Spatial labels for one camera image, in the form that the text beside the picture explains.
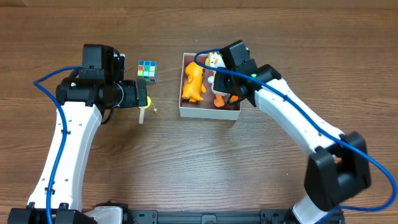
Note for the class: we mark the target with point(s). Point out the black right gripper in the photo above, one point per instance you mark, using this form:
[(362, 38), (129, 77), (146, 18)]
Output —
[(219, 81)]

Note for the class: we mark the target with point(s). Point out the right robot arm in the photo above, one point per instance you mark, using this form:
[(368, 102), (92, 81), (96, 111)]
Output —
[(337, 167)]

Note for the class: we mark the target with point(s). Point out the white plush duck toy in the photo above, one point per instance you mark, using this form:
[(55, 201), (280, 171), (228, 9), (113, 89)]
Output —
[(214, 60)]

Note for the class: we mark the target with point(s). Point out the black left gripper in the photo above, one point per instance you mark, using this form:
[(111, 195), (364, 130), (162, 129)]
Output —
[(142, 92)]

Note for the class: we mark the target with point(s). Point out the orange dinosaur toy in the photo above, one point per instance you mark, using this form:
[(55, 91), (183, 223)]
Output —
[(194, 87)]

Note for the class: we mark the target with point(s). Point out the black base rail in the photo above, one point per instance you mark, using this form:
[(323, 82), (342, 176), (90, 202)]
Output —
[(205, 217)]

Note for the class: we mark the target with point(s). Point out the multicoloured puzzle cube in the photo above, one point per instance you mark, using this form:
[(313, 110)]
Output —
[(147, 71)]

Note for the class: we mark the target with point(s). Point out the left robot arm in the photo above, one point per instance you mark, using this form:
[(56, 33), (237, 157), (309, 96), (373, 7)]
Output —
[(81, 99)]

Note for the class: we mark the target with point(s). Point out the white cardboard box maroon inside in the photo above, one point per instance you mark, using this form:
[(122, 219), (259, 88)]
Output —
[(205, 108)]

